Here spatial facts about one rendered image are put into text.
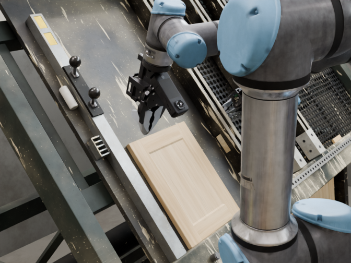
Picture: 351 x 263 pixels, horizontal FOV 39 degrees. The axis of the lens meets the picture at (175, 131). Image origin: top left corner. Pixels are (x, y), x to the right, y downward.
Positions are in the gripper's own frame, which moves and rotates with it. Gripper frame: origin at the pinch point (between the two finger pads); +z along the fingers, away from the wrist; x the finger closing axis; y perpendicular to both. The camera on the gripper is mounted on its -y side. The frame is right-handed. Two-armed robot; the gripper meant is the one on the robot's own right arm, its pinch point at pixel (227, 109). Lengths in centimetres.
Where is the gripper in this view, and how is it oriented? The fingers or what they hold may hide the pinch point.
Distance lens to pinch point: 215.0
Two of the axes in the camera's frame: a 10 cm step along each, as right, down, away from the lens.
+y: -6.2, 2.7, -7.4
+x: 5.3, 8.4, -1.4
